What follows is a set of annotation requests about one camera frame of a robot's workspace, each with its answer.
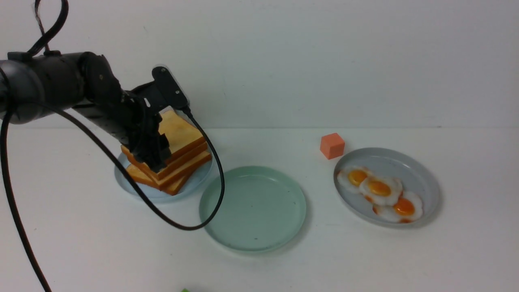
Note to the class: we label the orange cube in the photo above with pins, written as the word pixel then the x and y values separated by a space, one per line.
pixel 332 146

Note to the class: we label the light green centre plate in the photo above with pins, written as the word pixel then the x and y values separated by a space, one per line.
pixel 262 210

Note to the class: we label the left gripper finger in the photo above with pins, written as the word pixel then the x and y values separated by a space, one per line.
pixel 156 161

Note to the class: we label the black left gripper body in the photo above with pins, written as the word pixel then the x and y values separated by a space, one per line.
pixel 144 120

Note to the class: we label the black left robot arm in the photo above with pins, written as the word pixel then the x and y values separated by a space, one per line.
pixel 84 82

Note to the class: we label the toast slice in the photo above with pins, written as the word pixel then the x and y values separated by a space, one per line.
pixel 182 136
pixel 171 189
pixel 186 170
pixel 173 163

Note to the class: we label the grey plate with eggs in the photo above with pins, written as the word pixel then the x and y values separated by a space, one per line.
pixel 388 163

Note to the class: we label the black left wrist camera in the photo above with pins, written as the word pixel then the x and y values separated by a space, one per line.
pixel 170 89

